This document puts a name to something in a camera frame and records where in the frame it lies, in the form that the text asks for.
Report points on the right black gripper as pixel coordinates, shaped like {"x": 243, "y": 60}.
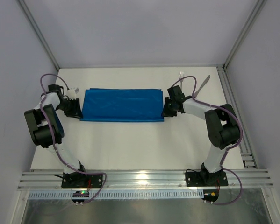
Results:
{"x": 170, "y": 107}

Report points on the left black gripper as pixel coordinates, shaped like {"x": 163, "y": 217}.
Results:
{"x": 72, "y": 108}

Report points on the blue cloth napkin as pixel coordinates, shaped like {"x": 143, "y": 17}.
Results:
{"x": 123, "y": 105}

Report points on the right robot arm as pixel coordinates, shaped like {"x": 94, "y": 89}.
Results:
{"x": 223, "y": 131}

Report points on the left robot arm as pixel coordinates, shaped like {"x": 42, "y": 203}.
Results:
{"x": 46, "y": 131}

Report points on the silver fork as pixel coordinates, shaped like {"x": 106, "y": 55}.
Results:
{"x": 181, "y": 78}

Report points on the silver table knife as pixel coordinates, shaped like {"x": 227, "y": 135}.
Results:
{"x": 202, "y": 85}

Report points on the left controller board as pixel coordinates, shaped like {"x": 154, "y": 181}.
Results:
{"x": 79, "y": 197}

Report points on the controller board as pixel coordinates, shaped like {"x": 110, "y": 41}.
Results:
{"x": 210, "y": 196}
{"x": 79, "y": 197}

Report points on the right controller board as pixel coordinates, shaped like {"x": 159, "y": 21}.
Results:
{"x": 210, "y": 196}

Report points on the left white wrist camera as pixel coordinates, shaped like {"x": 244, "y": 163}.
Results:
{"x": 72, "y": 93}

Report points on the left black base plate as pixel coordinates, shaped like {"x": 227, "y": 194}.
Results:
{"x": 77, "y": 180}

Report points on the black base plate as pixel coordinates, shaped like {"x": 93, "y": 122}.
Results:
{"x": 77, "y": 180}
{"x": 203, "y": 178}

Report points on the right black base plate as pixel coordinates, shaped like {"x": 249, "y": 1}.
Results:
{"x": 203, "y": 178}

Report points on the right side aluminium rail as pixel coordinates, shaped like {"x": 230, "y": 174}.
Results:
{"x": 245, "y": 147}

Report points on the aluminium rail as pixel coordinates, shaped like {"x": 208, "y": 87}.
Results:
{"x": 140, "y": 179}
{"x": 245, "y": 147}

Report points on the slotted cable duct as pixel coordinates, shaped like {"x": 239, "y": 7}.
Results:
{"x": 107, "y": 194}

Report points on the aluminium front rail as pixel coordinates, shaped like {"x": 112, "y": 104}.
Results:
{"x": 140, "y": 179}

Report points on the left aluminium frame post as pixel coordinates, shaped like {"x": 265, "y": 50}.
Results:
{"x": 27, "y": 13}

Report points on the aluminium frame post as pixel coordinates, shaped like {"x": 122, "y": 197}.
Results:
{"x": 27, "y": 13}
{"x": 252, "y": 17}

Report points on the right aluminium frame post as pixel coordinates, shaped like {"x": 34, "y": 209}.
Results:
{"x": 252, "y": 17}

